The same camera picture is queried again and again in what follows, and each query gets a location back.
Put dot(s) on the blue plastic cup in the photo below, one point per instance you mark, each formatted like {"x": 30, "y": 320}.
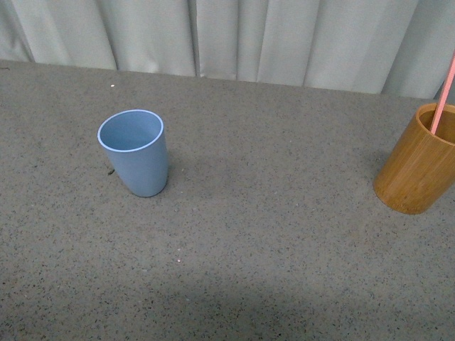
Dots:
{"x": 135, "y": 144}

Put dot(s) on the pink chopstick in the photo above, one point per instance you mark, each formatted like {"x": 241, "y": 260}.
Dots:
{"x": 443, "y": 96}

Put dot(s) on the bamboo chopstick holder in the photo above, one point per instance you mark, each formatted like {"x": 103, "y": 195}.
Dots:
{"x": 420, "y": 168}

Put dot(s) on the white curtain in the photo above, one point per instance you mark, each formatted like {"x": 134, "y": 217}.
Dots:
{"x": 392, "y": 47}

